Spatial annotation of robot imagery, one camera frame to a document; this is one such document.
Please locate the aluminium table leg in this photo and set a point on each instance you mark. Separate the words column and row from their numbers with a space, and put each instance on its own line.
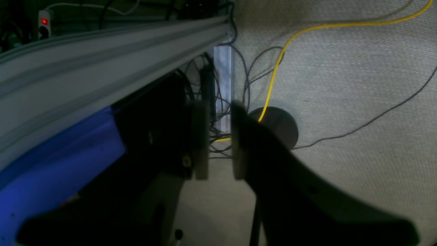
column 224, row 64

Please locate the aluminium frame rail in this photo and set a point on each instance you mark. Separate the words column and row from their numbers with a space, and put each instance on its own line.
column 50, row 85

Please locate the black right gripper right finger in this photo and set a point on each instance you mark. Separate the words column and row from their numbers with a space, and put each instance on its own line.
column 299, row 208

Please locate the white power strip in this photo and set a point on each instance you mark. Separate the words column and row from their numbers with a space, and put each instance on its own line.
column 44, row 24

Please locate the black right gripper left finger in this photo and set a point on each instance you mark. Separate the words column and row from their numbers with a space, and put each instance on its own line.
column 133, row 201

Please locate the round black floor foot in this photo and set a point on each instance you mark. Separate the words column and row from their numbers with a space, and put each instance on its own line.
column 282, row 125

